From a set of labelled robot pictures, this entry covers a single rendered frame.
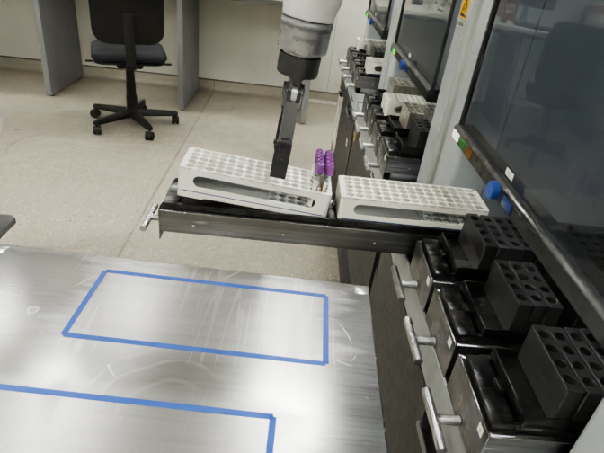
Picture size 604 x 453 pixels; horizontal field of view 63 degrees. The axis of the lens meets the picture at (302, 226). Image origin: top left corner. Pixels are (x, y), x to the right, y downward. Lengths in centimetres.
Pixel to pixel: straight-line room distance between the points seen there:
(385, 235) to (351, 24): 358
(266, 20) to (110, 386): 401
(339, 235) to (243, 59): 364
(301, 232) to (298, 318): 30
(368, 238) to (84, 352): 57
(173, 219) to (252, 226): 16
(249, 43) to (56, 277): 384
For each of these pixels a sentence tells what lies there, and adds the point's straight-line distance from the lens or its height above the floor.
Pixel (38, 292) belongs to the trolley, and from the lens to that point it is 80.
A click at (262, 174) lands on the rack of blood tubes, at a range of 98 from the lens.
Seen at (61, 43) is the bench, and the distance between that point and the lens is 451.
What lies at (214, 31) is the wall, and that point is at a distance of 453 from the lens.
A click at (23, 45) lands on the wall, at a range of 509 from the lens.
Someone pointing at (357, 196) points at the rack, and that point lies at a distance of 99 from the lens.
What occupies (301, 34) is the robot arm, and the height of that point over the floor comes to 115.
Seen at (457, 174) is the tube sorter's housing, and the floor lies 88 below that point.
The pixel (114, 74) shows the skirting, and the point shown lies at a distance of 483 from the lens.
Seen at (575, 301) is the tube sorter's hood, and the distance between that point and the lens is 64.
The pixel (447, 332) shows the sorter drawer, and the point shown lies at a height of 80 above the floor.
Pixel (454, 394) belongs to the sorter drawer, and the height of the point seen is 76.
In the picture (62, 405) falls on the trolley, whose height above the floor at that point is 82.
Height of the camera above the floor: 130
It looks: 31 degrees down
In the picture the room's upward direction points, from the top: 7 degrees clockwise
